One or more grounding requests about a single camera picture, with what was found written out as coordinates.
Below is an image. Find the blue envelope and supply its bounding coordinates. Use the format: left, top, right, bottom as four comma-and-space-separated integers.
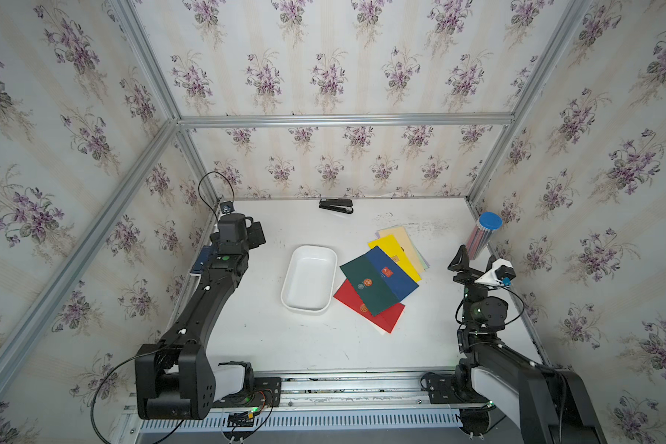
364, 246, 418, 302

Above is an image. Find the white rectangular storage tray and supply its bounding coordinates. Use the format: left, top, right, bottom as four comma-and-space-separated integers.
280, 245, 338, 316

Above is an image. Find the red envelope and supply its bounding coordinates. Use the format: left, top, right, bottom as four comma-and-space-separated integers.
333, 280, 405, 333

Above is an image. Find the dark green envelope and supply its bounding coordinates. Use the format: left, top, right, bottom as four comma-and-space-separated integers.
340, 255, 399, 316

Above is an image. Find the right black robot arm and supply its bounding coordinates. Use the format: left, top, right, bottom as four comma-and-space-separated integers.
448, 245, 606, 443

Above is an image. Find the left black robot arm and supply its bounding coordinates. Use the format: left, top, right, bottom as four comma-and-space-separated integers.
134, 213, 266, 420

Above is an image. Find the blue-lidded pencil tube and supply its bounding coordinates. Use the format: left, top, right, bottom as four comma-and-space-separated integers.
465, 212, 503, 260

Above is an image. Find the dark blue booklet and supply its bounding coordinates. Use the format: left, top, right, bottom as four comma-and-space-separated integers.
190, 245, 215, 276

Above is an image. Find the beige envelope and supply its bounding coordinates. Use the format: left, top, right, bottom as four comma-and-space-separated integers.
376, 226, 429, 273

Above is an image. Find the yellow envelope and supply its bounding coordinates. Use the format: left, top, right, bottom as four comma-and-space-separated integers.
367, 235, 421, 283

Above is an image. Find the black stapler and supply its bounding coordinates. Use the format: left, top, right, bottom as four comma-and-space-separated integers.
318, 198, 354, 215

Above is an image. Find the small circuit board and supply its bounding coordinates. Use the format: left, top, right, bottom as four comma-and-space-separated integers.
227, 412, 258, 428

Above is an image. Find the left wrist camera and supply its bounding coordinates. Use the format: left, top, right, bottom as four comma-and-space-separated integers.
219, 201, 235, 216

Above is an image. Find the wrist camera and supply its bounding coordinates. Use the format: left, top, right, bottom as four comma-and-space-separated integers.
475, 259, 516, 288
219, 201, 235, 216

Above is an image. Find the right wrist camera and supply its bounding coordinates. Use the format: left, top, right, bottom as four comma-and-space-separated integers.
475, 259, 516, 288

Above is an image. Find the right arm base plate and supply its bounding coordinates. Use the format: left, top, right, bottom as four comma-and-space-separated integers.
420, 372, 475, 405

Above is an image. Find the aluminium mounting rail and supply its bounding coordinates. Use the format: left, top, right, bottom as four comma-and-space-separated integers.
107, 369, 520, 443

